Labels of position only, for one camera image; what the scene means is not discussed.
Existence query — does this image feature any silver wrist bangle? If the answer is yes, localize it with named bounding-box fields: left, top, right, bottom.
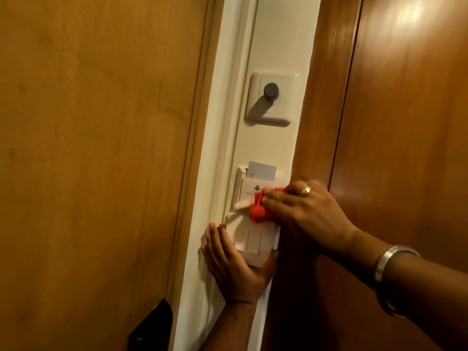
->
left=373, top=245, right=422, bottom=318

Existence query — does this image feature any glossy brown wooden door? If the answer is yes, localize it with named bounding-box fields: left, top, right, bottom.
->
left=314, top=0, right=468, bottom=351

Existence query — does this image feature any white dimmer switch plate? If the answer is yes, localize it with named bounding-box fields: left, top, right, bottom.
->
left=244, top=71, right=301, bottom=127

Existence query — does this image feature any person's left hand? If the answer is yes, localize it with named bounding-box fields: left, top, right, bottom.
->
left=201, top=222, right=279, bottom=305

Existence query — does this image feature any person's right hand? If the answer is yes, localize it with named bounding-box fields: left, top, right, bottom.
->
left=261, top=180, right=359, bottom=258

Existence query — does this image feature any white door frame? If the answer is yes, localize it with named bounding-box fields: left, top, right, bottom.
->
left=170, top=0, right=260, bottom=351

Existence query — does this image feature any black door lock handle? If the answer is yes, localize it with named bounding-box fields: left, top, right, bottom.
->
left=127, top=299, right=174, bottom=351

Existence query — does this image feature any white key card holder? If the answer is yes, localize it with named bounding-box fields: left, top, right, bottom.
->
left=232, top=165, right=289, bottom=216

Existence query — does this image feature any white key card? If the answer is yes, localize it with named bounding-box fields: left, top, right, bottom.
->
left=246, top=161, right=277, bottom=182

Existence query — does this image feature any brown wooden door post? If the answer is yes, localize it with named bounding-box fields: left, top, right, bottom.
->
left=261, top=0, right=363, bottom=351

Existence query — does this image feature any person's right forearm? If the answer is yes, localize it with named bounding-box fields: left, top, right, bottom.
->
left=329, top=226, right=468, bottom=351

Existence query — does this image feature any black dimmer knob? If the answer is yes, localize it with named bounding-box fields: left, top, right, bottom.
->
left=263, top=82, right=280, bottom=103

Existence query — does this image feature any red cleaning cloth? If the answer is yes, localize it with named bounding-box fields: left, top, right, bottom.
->
left=234, top=187, right=286, bottom=225

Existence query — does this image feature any white light switch panel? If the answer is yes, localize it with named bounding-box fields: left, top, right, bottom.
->
left=224, top=212, right=281, bottom=269

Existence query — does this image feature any matte brown wooden door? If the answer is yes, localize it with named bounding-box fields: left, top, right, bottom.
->
left=0, top=0, right=217, bottom=351

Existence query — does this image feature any person's left forearm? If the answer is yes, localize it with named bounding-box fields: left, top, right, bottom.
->
left=199, top=302, right=258, bottom=351

